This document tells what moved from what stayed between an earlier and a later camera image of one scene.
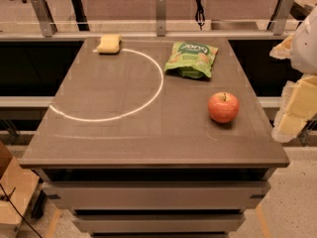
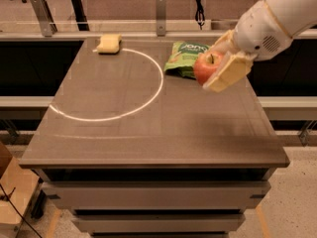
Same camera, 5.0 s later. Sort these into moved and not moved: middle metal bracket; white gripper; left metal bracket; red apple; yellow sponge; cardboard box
Moved: white gripper; red apple
Not moved: middle metal bracket; left metal bracket; yellow sponge; cardboard box
